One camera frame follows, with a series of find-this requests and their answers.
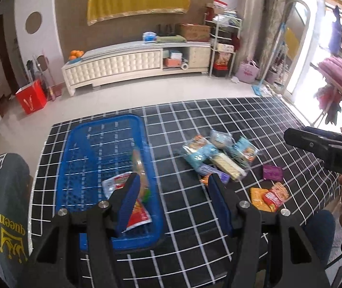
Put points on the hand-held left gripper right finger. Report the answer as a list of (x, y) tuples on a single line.
[(219, 198)]

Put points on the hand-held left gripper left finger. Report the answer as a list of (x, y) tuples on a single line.
[(129, 198)]

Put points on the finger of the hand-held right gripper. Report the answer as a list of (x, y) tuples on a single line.
[(306, 141), (336, 135)]

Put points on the red and white snack packet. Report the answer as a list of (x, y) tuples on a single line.
[(114, 183)]

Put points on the purple and white snack packet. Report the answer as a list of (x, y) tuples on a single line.
[(219, 172)]

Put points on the orange stick snack packet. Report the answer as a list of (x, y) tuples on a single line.
[(141, 168)]

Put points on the small purple snack packet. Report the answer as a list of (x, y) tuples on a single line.
[(272, 172)]

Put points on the light blue cartoon snack packet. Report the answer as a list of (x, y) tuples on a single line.
[(198, 153)]

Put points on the orange-red snack packet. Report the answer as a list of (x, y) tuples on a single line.
[(280, 191)]

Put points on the clear grey snack packet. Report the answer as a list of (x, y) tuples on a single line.
[(220, 138)]

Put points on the blue plastic basket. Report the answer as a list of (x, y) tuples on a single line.
[(99, 144)]

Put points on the red hanging clothes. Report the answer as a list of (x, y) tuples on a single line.
[(328, 102)]

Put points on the pink blanket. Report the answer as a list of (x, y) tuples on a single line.
[(339, 70)]

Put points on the blue mop head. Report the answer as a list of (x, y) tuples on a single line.
[(259, 88)]

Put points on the person's leg in jeans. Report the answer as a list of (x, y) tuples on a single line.
[(321, 234)]

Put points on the black checkered tablecloth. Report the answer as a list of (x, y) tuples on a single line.
[(189, 120)]

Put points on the pink bag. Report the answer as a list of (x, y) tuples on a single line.
[(249, 72)]

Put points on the standing mirror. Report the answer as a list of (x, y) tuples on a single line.
[(291, 42)]

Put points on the grey printed sofa cover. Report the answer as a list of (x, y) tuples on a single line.
[(6, 216)]

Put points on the patterned curtain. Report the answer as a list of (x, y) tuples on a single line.
[(276, 15)]

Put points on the white shelf rack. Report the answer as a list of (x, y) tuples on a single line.
[(223, 36)]

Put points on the white tufted TV cabinet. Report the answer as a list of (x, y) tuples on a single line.
[(114, 63)]

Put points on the tape roll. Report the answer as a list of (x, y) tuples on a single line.
[(184, 66)]

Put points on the red gift bag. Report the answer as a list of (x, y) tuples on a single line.
[(31, 97)]

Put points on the orange box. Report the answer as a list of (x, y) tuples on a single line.
[(172, 62)]

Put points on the broom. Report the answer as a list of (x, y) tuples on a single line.
[(43, 78)]

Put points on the blue and white box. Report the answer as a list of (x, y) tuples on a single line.
[(176, 55)]

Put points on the bunch of oranges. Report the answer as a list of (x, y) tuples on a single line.
[(76, 54)]

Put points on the cardboard box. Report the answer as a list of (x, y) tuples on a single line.
[(193, 32)]

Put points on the red and white box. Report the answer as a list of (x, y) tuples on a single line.
[(220, 4)]

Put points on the blue tissue box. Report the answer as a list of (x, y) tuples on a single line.
[(150, 36)]

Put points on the green folded cloth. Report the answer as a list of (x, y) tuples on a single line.
[(171, 39)]

